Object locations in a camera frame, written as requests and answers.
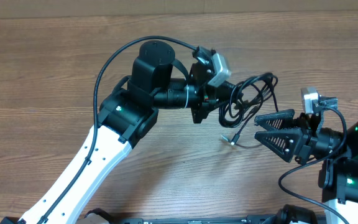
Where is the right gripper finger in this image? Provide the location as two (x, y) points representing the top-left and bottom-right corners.
(254, 109), (295, 131)
(255, 128), (305, 162)

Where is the black USB cable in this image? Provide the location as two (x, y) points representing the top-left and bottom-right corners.
(218, 72), (280, 147)

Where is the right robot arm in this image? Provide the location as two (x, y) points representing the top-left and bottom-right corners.
(254, 106), (358, 223)

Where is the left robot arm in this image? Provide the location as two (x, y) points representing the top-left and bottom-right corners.
(3, 36), (234, 223)

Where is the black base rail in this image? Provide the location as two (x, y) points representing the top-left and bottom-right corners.
(111, 214), (277, 224)

